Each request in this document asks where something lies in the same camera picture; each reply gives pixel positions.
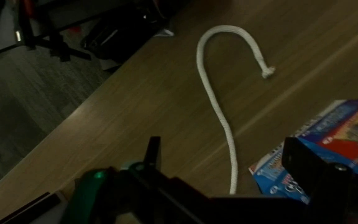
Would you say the blue printed cardboard box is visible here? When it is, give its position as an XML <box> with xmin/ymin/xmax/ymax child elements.
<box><xmin>247</xmin><ymin>98</ymin><xmax>358</xmax><ymax>205</ymax></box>

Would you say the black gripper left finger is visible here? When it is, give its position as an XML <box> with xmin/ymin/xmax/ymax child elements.
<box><xmin>60</xmin><ymin>136</ymin><xmax>214</xmax><ymax>224</ymax></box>

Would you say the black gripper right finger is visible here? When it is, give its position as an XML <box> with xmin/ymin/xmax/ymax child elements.
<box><xmin>281</xmin><ymin>136</ymin><xmax>358</xmax><ymax>224</ymax></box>

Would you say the black bag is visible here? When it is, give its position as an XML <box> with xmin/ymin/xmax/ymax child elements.
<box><xmin>81</xmin><ymin>6</ymin><xmax>164</xmax><ymax>65</ymax></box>

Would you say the thick white braided rope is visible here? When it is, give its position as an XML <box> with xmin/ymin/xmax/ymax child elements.
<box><xmin>195</xmin><ymin>24</ymin><xmax>277</xmax><ymax>197</ymax></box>

